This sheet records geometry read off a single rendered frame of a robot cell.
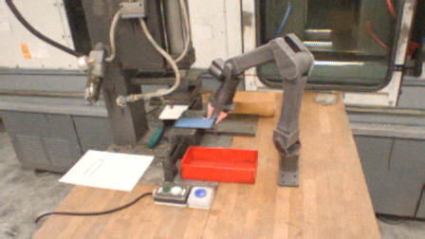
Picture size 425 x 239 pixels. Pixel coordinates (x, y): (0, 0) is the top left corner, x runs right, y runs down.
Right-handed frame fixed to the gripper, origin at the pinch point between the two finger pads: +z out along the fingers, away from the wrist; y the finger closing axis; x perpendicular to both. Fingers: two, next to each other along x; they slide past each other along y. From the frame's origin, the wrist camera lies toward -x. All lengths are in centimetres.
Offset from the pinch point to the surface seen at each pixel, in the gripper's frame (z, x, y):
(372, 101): -20, -55, -69
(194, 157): 10.7, 12.6, -0.2
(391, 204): 31, -58, -119
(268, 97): -4.1, -35.9, -19.0
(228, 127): 5.6, -9.7, -7.1
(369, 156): 9, -58, -88
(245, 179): 1.2, 24.0, -18.1
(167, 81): -8.0, 3.0, 21.3
